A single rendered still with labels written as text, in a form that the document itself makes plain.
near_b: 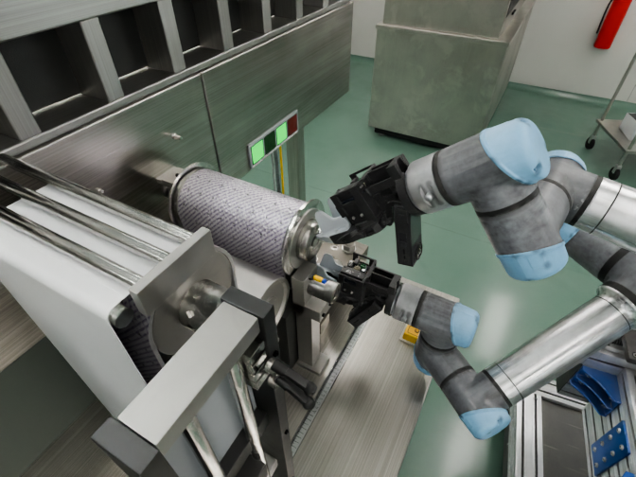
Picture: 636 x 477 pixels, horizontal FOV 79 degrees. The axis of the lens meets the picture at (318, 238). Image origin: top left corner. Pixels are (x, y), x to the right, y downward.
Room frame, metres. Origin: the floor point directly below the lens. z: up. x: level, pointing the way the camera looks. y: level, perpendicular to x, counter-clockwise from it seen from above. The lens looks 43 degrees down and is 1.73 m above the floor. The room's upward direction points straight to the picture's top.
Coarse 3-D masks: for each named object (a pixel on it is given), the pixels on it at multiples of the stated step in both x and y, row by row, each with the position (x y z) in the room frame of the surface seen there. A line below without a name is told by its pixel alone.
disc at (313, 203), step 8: (312, 200) 0.55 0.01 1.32; (304, 208) 0.52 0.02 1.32; (320, 208) 0.57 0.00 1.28; (296, 216) 0.50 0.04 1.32; (296, 224) 0.50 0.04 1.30; (288, 232) 0.48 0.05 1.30; (288, 240) 0.47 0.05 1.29; (288, 248) 0.47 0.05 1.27; (288, 256) 0.47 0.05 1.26; (288, 264) 0.47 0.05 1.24; (288, 272) 0.47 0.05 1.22
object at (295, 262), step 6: (180, 192) 0.61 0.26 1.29; (312, 210) 0.54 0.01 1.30; (318, 210) 0.56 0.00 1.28; (306, 216) 0.52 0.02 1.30; (312, 216) 0.54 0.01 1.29; (300, 222) 0.50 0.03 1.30; (300, 228) 0.50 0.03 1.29; (294, 234) 0.49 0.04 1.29; (294, 240) 0.48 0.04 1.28; (294, 246) 0.48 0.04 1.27; (294, 252) 0.48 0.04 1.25; (294, 258) 0.48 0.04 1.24; (300, 258) 0.50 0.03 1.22; (294, 264) 0.48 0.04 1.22; (300, 264) 0.50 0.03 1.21
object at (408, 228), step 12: (396, 204) 0.44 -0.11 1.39; (396, 216) 0.43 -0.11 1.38; (408, 216) 0.42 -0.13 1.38; (420, 216) 0.45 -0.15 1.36; (396, 228) 0.43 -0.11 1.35; (408, 228) 0.42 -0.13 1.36; (420, 228) 0.45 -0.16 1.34; (408, 240) 0.42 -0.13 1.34; (420, 240) 0.44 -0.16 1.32; (408, 252) 0.42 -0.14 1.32; (420, 252) 0.43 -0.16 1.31; (408, 264) 0.41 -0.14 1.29
